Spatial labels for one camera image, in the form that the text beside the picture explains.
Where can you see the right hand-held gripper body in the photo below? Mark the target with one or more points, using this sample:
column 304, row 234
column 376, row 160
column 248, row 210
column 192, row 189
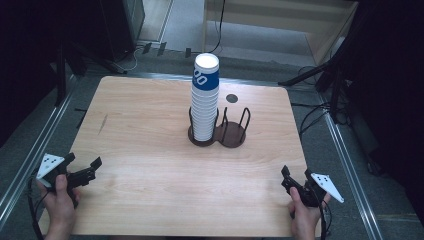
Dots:
column 325, row 185

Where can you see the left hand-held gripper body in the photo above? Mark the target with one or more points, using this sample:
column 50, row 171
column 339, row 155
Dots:
column 50, row 164

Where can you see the stack of white paper cups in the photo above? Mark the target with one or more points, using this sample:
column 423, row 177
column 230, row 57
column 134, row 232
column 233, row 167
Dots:
column 204, row 113

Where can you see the blue and white paper cup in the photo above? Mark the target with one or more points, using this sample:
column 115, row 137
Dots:
column 206, row 79

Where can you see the person's right hand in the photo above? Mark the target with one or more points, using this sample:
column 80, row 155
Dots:
column 306, row 220

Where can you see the person's left hand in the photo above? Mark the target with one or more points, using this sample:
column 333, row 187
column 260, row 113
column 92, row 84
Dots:
column 60, row 210

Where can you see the black metal stand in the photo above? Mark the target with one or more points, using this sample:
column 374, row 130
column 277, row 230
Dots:
column 335, row 83
column 61, row 73

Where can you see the dark round table grommet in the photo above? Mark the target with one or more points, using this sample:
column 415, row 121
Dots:
column 232, row 98

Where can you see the black cabinet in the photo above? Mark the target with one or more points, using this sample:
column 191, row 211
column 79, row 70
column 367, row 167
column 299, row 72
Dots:
column 123, row 26

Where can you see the light wooden shelf unit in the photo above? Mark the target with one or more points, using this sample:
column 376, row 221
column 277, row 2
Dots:
column 266, row 20

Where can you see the metal floor rail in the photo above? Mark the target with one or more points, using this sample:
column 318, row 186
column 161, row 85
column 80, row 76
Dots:
column 350, row 173
column 33, row 156

